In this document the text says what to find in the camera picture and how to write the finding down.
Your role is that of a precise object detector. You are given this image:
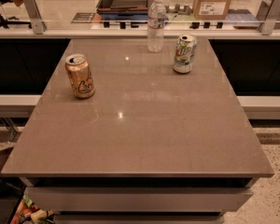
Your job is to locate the right metal glass bracket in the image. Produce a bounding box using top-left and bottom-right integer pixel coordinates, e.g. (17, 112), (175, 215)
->
(259, 0), (280, 35)

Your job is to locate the orange LaCroix can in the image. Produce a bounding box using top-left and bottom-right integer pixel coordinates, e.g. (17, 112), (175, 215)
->
(65, 53), (95, 99)

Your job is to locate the metal glass bracket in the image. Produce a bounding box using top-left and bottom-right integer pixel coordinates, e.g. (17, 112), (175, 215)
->
(259, 0), (280, 35)
(23, 0), (47, 35)

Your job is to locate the left metal glass bracket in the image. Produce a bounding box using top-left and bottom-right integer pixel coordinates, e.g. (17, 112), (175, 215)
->
(23, 0), (47, 35)

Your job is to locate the clear plastic water bottle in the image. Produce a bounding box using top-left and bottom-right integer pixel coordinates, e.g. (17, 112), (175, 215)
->
(147, 0), (166, 52)

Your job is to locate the colourful snack bag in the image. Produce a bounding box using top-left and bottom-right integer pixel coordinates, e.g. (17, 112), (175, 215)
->
(9, 195), (55, 224)

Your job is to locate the brown cardboard box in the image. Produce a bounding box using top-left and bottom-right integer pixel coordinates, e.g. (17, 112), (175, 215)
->
(192, 0), (231, 20)

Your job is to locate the grey drawer cabinet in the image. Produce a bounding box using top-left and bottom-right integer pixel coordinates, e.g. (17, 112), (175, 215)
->
(25, 187), (253, 224)

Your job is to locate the grey open tray box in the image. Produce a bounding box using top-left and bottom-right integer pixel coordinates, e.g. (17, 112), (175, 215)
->
(97, 0), (148, 12)

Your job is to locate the white green 7up can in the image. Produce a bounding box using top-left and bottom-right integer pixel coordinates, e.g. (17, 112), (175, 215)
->
(173, 34), (197, 74)

